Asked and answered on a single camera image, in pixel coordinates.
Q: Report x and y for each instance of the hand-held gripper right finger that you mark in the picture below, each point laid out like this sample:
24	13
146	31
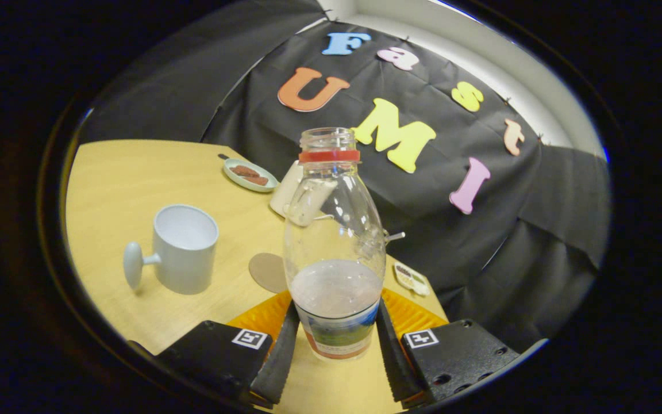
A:
391	356

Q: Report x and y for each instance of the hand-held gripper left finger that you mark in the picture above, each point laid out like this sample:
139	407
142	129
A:
282	356

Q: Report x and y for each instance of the round brown coaster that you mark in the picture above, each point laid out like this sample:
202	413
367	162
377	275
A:
266	273

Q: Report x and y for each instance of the clear plastic juice bottle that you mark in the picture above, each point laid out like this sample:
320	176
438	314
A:
334	287

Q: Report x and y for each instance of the light grey cup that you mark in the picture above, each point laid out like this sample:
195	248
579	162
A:
184	264

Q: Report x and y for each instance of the small printed white packet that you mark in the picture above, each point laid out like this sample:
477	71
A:
411	279

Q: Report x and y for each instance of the small metal rack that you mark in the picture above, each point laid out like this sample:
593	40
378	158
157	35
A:
395	236

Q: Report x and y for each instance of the white toaster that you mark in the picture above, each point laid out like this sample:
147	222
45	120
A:
284	192

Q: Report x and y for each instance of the brown food piece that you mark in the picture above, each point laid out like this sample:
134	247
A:
257	180
245	171

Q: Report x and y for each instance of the pale green plate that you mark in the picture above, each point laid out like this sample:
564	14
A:
236	177

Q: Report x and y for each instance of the wooden table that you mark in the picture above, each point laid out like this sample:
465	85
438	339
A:
112	184

